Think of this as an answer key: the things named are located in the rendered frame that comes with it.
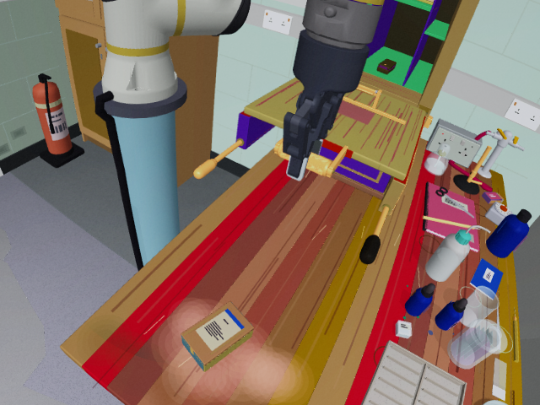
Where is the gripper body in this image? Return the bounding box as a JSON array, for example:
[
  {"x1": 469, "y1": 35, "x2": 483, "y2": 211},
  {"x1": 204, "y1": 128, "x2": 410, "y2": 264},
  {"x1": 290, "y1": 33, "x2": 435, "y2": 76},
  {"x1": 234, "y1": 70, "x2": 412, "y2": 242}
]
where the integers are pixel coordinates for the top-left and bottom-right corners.
[{"x1": 292, "y1": 30, "x2": 373, "y2": 116}]

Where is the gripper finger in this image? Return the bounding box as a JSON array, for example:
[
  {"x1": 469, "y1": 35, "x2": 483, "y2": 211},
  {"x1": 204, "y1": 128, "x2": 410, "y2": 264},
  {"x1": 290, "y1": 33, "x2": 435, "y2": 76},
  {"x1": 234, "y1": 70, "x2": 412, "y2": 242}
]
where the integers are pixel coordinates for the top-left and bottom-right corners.
[
  {"x1": 310, "y1": 97, "x2": 347, "y2": 154},
  {"x1": 283, "y1": 108, "x2": 316, "y2": 183}
]

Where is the purple specimen drawer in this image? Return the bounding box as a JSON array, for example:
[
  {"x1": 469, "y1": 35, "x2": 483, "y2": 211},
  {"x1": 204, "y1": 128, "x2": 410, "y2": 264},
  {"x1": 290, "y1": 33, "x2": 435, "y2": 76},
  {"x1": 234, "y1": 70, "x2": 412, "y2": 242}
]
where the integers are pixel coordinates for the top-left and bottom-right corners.
[{"x1": 273, "y1": 140, "x2": 394, "y2": 200}]

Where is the wooden bureau body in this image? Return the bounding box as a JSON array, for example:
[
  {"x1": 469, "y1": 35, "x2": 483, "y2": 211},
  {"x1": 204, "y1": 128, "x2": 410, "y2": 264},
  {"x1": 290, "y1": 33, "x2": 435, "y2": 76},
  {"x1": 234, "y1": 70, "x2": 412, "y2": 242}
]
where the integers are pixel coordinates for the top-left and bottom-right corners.
[{"x1": 237, "y1": 0, "x2": 483, "y2": 212}]

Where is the grey socket box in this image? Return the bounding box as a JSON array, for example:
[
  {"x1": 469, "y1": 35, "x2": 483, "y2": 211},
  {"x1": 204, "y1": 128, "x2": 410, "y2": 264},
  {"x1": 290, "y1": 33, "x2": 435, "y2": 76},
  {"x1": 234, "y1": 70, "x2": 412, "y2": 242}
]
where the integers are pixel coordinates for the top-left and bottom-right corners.
[{"x1": 426, "y1": 118, "x2": 483, "y2": 168}]

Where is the grey box with red button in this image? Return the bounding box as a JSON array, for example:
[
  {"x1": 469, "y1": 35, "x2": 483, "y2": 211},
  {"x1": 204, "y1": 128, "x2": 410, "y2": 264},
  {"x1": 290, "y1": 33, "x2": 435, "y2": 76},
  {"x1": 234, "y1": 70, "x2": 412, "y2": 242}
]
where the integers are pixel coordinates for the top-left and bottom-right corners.
[{"x1": 484, "y1": 202, "x2": 513, "y2": 225}]

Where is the wooden slide box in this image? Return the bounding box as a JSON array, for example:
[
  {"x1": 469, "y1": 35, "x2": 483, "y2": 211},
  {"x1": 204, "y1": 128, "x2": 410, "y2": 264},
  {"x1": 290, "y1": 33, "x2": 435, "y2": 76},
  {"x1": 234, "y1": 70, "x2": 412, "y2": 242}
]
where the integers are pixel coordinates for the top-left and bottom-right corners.
[{"x1": 181, "y1": 300, "x2": 256, "y2": 373}]

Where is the grey slide tray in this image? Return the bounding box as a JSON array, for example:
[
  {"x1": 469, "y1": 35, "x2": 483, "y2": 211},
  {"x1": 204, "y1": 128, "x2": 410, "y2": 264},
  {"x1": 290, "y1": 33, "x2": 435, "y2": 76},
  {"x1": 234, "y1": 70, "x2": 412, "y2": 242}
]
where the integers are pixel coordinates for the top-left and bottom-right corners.
[{"x1": 361, "y1": 340, "x2": 467, "y2": 405}]

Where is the small white glass flask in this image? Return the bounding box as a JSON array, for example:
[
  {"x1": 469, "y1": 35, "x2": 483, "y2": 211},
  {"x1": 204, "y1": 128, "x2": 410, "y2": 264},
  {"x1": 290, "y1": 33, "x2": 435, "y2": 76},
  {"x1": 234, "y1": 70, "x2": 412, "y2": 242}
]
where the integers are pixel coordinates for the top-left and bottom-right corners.
[{"x1": 423, "y1": 143, "x2": 452, "y2": 176}]

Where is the wooden loper with black knob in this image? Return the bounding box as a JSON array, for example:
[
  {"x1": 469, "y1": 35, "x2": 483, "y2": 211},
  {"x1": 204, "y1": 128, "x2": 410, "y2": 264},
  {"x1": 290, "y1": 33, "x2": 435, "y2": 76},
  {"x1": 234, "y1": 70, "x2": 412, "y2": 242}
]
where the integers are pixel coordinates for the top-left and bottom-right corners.
[{"x1": 359, "y1": 175, "x2": 407, "y2": 267}]

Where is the wooden pencil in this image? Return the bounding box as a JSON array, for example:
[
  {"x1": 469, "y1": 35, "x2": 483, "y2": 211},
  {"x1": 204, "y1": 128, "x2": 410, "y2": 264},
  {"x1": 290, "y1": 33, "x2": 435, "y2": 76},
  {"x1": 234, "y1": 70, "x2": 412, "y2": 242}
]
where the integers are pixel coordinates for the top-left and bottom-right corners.
[{"x1": 422, "y1": 215, "x2": 460, "y2": 229}]

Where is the pink notebook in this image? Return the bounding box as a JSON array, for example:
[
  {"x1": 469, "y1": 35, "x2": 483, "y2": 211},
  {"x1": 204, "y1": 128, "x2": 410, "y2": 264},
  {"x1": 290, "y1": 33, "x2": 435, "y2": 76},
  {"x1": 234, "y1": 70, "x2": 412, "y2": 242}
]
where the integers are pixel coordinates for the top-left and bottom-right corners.
[{"x1": 422, "y1": 181, "x2": 483, "y2": 254}]

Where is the black base stand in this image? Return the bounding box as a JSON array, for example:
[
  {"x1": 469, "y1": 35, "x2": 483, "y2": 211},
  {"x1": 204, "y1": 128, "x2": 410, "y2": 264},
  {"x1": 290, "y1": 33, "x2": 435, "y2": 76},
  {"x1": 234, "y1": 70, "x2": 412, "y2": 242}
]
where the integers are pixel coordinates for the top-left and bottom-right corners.
[{"x1": 452, "y1": 145, "x2": 494, "y2": 196}]

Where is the white gas tap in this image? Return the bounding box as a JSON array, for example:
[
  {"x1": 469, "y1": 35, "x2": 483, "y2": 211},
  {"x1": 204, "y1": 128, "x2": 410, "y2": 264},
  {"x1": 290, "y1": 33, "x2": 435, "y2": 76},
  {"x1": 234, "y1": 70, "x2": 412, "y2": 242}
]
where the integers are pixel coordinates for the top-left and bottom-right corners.
[{"x1": 475, "y1": 127, "x2": 527, "y2": 179}]

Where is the white wash bottle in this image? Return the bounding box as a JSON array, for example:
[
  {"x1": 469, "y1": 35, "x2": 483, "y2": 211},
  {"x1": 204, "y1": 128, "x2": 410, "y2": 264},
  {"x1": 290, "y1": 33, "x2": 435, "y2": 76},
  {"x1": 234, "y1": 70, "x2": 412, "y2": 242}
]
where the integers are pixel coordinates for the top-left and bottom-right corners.
[{"x1": 424, "y1": 224, "x2": 491, "y2": 284}]

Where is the small blue dropper bottle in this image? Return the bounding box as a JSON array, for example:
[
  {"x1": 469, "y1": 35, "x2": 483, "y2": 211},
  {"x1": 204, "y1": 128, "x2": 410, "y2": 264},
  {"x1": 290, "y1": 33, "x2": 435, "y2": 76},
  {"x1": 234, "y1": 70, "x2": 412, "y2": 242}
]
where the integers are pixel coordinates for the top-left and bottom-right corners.
[
  {"x1": 404, "y1": 283, "x2": 437, "y2": 317},
  {"x1": 434, "y1": 297, "x2": 469, "y2": 332}
]

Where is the large blue bottle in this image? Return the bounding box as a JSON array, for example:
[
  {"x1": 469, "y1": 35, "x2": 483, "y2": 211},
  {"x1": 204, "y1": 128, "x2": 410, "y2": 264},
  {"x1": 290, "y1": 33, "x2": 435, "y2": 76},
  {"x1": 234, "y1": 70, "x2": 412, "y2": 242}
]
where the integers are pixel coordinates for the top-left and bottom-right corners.
[{"x1": 485, "y1": 208, "x2": 533, "y2": 259}]

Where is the wooden cupboard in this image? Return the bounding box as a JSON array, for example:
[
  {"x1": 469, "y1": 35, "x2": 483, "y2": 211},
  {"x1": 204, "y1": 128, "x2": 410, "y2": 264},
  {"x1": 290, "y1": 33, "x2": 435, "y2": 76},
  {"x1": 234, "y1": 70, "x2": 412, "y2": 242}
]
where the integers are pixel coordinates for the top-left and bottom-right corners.
[{"x1": 55, "y1": 0, "x2": 221, "y2": 187}]

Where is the blue booklet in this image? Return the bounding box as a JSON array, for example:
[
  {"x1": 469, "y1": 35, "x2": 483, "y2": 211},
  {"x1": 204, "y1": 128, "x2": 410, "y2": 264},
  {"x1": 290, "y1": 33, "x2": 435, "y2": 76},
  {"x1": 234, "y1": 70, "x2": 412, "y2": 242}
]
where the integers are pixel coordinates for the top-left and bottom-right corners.
[{"x1": 469, "y1": 257, "x2": 505, "y2": 297}]

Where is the tall clear glass beaker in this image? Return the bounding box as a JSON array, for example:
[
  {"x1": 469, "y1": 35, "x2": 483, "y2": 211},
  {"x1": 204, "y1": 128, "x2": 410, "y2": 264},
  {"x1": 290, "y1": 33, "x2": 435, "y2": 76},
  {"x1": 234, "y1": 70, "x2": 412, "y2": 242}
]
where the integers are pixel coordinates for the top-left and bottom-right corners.
[{"x1": 458, "y1": 284, "x2": 501, "y2": 328}]

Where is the red fire extinguisher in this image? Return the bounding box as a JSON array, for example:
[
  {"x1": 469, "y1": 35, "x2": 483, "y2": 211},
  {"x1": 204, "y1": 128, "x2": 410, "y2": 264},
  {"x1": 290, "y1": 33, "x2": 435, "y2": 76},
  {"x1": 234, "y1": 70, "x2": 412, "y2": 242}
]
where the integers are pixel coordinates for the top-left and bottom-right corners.
[{"x1": 32, "y1": 73, "x2": 86, "y2": 170}]

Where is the wide clear glass beaker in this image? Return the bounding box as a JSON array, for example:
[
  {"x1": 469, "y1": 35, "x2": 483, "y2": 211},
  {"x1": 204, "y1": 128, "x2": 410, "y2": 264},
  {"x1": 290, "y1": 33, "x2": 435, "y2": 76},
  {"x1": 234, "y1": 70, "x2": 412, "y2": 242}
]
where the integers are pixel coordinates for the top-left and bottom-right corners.
[{"x1": 448, "y1": 317, "x2": 514, "y2": 370}]

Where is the yellow pencil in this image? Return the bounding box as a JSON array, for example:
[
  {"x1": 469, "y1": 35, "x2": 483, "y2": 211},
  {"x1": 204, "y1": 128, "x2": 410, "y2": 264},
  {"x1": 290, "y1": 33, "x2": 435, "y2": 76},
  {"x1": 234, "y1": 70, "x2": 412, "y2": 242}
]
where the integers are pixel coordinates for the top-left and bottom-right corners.
[{"x1": 511, "y1": 309, "x2": 520, "y2": 363}]

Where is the white paper strip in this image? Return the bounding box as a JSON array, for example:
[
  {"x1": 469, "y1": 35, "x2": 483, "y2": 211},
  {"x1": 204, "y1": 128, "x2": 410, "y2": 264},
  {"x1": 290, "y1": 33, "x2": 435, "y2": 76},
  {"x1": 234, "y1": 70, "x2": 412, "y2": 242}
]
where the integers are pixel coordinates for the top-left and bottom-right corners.
[{"x1": 490, "y1": 358, "x2": 510, "y2": 401}]

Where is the brass drawer handle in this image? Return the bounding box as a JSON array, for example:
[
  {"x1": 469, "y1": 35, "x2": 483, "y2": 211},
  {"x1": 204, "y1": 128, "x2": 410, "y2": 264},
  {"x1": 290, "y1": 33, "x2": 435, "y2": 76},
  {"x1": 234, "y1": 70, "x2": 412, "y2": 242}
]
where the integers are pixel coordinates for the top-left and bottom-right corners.
[{"x1": 273, "y1": 140, "x2": 350, "y2": 178}]

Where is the white wall socket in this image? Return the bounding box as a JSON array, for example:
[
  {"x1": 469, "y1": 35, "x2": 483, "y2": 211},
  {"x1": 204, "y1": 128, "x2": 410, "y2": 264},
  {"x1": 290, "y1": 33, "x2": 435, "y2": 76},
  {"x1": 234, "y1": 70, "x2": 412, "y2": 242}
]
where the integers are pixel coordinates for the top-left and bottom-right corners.
[
  {"x1": 504, "y1": 97, "x2": 540, "y2": 130},
  {"x1": 262, "y1": 8, "x2": 294, "y2": 36}
]

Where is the purple loper with wooden handle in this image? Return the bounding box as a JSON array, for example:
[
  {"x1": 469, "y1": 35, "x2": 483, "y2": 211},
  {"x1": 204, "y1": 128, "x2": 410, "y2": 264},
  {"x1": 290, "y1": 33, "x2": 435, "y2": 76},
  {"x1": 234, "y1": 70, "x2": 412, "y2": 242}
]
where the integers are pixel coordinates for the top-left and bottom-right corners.
[{"x1": 192, "y1": 111, "x2": 276, "y2": 181}]

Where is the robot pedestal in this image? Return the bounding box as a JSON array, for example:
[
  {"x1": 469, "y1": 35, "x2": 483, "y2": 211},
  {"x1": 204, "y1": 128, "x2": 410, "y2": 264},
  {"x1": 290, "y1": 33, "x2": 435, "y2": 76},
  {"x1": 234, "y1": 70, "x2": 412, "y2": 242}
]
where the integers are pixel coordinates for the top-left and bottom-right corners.
[{"x1": 93, "y1": 77, "x2": 189, "y2": 272}]

